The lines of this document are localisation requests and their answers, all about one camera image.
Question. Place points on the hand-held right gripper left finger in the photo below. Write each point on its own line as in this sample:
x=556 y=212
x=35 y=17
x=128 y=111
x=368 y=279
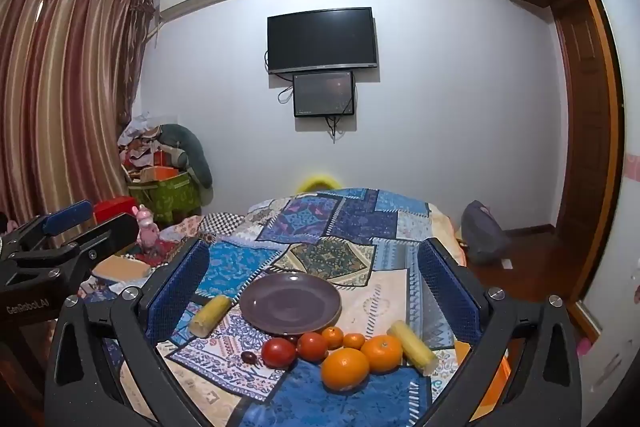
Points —
x=177 y=287

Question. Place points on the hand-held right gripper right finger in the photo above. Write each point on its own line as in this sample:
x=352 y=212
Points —
x=445 y=287

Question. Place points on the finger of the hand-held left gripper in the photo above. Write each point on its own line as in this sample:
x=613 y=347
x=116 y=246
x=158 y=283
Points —
x=67 y=213
x=107 y=239

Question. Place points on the yellow corn cob piece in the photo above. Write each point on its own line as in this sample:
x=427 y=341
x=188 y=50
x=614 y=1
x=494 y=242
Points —
x=412 y=346
x=210 y=314

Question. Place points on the orange with white sticker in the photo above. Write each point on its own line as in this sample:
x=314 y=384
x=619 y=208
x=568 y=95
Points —
x=382 y=353

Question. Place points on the small mandarin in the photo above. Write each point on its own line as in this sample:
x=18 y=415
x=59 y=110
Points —
x=332 y=338
x=354 y=341

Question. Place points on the purple round plate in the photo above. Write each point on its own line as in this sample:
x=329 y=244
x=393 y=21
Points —
x=290 y=302

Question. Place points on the red tomato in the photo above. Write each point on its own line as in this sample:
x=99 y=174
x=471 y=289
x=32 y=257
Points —
x=312 y=347
x=278 y=353

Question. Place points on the large plain orange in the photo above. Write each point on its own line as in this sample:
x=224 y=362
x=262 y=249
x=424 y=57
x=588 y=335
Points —
x=345 y=369

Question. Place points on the tan flat board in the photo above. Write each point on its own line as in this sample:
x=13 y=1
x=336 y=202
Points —
x=120 y=268

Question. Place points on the red lidded box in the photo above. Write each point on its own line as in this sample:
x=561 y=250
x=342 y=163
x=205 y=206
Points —
x=112 y=208

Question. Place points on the pink toy figure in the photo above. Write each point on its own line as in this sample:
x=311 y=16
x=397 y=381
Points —
x=148 y=229

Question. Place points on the grey bag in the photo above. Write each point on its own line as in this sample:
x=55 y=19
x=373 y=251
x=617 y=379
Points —
x=480 y=232

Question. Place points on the green storage box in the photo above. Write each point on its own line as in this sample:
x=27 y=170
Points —
x=170 y=197

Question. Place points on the orange cardboard box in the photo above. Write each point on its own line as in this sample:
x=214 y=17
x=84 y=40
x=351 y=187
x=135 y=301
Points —
x=160 y=173

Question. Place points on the dark red grape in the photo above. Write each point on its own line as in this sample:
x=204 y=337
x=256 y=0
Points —
x=291 y=338
x=250 y=357

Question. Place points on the orange bed sheet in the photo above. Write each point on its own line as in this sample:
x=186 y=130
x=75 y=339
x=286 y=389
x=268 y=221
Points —
x=495 y=377

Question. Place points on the pile of crumpled cloths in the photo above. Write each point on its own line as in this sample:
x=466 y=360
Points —
x=137 y=137

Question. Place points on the grey green plush toy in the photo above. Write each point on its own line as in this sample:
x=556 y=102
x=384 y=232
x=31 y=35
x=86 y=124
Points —
x=192 y=152

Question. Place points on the striped brown curtain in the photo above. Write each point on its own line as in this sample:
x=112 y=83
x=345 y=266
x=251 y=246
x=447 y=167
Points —
x=60 y=82

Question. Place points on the patchwork printed blanket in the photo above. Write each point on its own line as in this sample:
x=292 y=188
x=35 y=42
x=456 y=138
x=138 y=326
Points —
x=320 y=217

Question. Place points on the wooden door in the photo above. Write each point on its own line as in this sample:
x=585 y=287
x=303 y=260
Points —
x=585 y=132

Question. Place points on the white sliding door panel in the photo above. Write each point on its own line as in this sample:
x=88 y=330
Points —
x=625 y=107

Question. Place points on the small black wall monitor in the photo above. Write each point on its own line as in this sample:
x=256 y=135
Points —
x=324 y=94

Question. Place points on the black wall television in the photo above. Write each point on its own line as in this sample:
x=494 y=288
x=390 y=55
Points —
x=320 y=39

